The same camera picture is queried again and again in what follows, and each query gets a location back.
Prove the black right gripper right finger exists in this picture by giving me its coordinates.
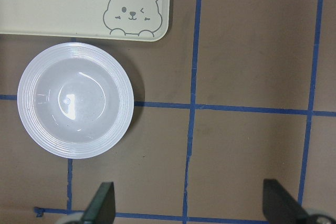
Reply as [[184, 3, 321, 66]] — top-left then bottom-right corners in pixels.
[[262, 179, 335, 224]]

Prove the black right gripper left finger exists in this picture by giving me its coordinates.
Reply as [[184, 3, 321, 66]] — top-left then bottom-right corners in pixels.
[[54, 181, 117, 224]]

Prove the cream bear tray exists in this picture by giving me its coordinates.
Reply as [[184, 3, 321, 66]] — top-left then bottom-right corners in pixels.
[[1, 0, 170, 42]]

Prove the white ridged plate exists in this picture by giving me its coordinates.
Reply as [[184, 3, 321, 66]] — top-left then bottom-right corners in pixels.
[[17, 42, 134, 159]]

